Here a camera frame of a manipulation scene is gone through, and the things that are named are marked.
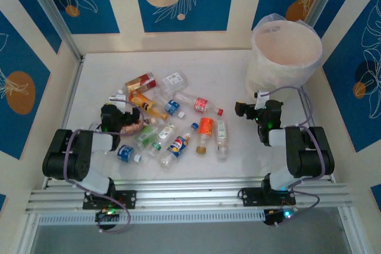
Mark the brown label milk tea bottle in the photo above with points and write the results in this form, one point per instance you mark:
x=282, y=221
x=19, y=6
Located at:
x=132, y=128

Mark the orange juice bottle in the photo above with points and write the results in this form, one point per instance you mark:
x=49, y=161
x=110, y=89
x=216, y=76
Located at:
x=143, y=102

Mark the red gold label bottle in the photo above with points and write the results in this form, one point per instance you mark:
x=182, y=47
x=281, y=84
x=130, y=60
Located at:
x=138, y=81

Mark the clear bottle pale green label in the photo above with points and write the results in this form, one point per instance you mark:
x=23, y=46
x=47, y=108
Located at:
x=221, y=133

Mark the short bottle blue label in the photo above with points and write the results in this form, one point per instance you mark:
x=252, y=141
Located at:
x=125, y=152

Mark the clear bottle white green label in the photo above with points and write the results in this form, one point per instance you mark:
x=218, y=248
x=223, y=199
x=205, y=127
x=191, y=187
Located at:
x=165, y=131

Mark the clear bottle blue label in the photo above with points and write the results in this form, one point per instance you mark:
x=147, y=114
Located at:
x=172, y=106

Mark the orange label bottle gold cap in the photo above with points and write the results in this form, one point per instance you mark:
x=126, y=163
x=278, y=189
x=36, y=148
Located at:
x=206, y=127

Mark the clear bottle red label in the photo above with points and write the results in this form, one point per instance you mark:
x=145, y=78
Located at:
x=201, y=103

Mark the Pepsi bottle blue cap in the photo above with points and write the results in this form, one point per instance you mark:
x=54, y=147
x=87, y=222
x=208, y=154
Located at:
x=177, y=146

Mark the white bin with plastic liner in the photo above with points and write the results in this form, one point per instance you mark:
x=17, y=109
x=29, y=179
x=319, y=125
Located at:
x=285, y=43

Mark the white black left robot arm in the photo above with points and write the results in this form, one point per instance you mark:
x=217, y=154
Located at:
x=65, y=159

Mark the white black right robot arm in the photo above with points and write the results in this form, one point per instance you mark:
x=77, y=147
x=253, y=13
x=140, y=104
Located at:
x=309, y=153

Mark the small black controller board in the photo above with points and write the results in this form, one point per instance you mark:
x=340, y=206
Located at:
x=279, y=216
x=107, y=215

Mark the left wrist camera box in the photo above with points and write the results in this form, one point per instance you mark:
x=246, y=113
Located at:
x=117, y=99

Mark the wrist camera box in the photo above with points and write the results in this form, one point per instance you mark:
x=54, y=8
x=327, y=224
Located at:
x=262, y=94
x=117, y=99

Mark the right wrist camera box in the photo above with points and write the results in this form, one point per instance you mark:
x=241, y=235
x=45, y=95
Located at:
x=262, y=94

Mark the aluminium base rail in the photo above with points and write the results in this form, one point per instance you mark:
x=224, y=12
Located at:
x=193, y=194

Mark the aluminium frame leg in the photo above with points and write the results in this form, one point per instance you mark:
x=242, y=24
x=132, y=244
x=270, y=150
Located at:
x=352, y=233
x=26, y=236

